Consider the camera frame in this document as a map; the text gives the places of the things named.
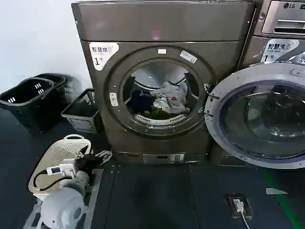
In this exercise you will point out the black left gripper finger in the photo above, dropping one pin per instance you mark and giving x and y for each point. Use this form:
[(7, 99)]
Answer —
[(106, 156), (82, 152)]

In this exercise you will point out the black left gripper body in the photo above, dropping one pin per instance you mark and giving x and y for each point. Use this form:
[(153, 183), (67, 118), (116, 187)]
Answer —
[(88, 163)]

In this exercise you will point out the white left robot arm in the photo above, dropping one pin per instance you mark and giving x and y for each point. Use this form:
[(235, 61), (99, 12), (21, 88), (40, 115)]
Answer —
[(62, 208)]

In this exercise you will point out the cream perforated laundry basket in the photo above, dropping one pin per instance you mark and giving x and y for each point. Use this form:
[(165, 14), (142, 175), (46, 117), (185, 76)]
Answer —
[(59, 150)]

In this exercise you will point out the grey square plastic bin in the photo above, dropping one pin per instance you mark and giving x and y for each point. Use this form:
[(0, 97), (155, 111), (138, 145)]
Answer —
[(81, 121)]

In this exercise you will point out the dark navy garment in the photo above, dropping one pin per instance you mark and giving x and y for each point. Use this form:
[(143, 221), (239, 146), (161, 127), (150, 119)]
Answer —
[(140, 101)]

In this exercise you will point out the black slotted laundry basket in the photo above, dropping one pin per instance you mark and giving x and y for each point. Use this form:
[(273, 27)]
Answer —
[(69, 88), (23, 112)]

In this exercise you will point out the green garment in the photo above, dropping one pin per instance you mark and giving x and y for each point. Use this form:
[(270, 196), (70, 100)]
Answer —
[(157, 112)]

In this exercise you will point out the light grey garment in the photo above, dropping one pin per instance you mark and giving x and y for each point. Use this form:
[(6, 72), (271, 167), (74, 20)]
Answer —
[(172, 95)]

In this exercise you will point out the black floor socket box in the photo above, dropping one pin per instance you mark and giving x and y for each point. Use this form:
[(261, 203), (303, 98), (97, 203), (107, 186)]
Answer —
[(230, 208)]

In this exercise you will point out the grey front-load dryer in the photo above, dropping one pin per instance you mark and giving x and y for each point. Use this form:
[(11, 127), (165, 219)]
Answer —
[(155, 23)]

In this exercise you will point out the round glass dryer door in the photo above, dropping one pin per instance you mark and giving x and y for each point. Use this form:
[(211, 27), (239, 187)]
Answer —
[(238, 78)]

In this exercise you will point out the grey floor tape piece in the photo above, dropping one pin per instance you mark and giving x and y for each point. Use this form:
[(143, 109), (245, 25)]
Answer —
[(273, 191)]

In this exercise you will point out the green floor tape strip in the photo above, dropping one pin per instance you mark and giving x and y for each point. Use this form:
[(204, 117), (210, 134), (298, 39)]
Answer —
[(281, 203)]

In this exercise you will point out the grey stacked laundry machine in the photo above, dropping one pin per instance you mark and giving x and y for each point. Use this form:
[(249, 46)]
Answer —
[(257, 47)]

